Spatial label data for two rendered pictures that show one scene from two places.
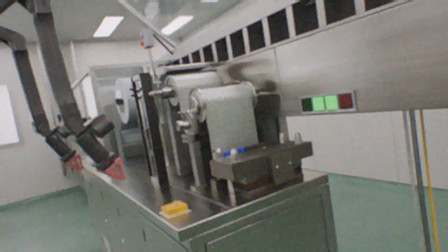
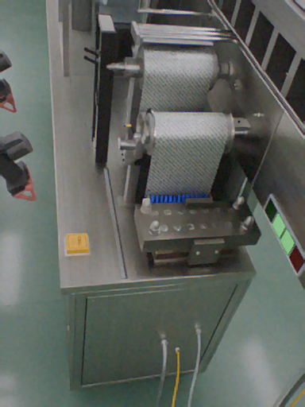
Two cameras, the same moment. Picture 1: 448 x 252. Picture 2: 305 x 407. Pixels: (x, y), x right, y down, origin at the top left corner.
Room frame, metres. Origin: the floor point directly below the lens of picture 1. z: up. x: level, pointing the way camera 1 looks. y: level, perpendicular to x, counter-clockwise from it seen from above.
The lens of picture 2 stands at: (0.26, -0.19, 2.02)
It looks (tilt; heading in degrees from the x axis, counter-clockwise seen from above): 44 degrees down; 12
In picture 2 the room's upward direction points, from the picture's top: 11 degrees clockwise
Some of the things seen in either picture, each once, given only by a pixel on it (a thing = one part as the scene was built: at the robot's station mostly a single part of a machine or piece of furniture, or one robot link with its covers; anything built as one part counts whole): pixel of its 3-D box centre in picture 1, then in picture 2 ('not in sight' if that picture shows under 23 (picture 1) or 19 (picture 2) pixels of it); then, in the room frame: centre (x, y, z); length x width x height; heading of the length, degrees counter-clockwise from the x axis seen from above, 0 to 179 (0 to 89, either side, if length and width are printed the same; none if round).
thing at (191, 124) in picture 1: (192, 153); (129, 172); (1.34, 0.15, 1.05); 0.06 x 0.05 x 0.31; 121
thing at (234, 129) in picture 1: (234, 132); (182, 176); (1.34, -0.04, 1.11); 0.23 x 0.01 x 0.18; 121
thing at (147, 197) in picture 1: (150, 166); (114, 83); (2.16, 0.55, 0.88); 2.52 x 0.66 x 0.04; 31
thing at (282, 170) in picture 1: (282, 167); (205, 252); (1.19, -0.19, 0.97); 0.10 x 0.03 x 0.11; 121
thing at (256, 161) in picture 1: (262, 157); (196, 224); (1.26, -0.13, 1.00); 0.40 x 0.16 x 0.06; 121
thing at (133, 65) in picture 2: (166, 92); (133, 67); (1.53, 0.25, 1.34); 0.06 x 0.06 x 0.06; 31
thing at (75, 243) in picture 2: (174, 208); (77, 243); (1.07, 0.22, 0.91); 0.07 x 0.07 x 0.02; 31
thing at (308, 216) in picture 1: (163, 228); (111, 151); (2.16, 0.54, 0.43); 2.52 x 0.64 x 0.86; 31
